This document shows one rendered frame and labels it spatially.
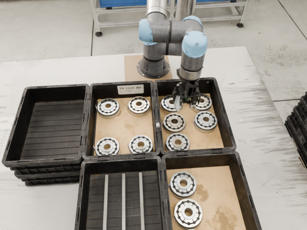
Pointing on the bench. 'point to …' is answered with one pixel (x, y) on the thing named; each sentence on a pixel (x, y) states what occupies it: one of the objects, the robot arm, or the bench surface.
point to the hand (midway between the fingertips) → (183, 105)
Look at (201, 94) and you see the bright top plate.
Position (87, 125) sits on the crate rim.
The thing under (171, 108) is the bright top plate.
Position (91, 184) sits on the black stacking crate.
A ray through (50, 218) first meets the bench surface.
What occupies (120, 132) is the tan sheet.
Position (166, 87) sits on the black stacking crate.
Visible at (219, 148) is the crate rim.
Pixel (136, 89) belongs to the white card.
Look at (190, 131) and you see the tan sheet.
